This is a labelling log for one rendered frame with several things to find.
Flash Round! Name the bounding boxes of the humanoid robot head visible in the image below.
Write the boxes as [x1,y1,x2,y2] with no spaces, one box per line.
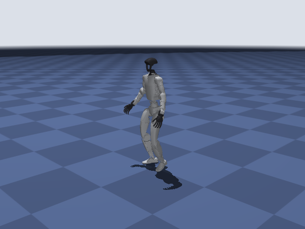
[144,58,158,75]

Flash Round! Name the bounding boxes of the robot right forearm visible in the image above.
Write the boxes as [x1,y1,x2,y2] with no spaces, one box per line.
[133,91,143,105]

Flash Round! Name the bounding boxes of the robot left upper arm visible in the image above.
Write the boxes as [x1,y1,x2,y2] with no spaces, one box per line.
[154,76,166,100]

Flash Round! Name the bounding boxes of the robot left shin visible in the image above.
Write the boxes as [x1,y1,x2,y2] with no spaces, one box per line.
[152,141,164,163]

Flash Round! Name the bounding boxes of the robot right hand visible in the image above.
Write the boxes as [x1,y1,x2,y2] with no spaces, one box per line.
[124,100,135,114]

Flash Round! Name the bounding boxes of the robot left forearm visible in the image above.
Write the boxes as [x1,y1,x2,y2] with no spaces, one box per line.
[160,93,166,114]

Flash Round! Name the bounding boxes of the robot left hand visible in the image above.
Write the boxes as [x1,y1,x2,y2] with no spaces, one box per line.
[152,111,164,128]

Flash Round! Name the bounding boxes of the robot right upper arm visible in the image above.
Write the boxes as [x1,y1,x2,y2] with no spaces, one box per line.
[140,75,146,94]

